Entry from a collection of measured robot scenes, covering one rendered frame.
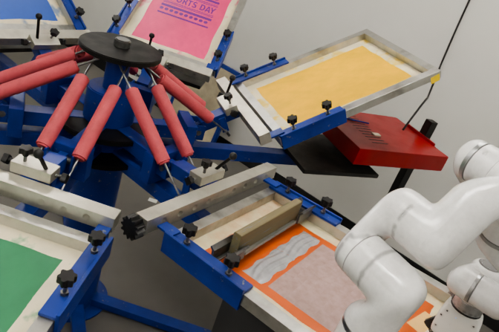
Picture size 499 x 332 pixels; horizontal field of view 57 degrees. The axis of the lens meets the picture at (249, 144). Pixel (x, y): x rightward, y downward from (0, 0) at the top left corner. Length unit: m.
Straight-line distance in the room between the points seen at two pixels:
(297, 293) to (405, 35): 2.28
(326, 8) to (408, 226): 2.82
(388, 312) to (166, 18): 2.18
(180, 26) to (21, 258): 1.69
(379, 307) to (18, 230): 0.99
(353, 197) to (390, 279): 2.82
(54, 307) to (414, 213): 0.80
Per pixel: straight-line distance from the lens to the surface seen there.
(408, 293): 0.84
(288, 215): 1.58
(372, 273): 0.85
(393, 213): 0.88
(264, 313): 1.26
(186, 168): 1.68
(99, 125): 1.64
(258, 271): 1.42
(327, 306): 1.41
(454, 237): 0.86
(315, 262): 1.55
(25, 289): 1.29
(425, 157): 2.56
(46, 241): 1.42
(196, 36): 2.64
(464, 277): 1.21
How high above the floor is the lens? 1.88
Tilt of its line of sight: 25 degrees down
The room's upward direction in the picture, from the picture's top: 19 degrees clockwise
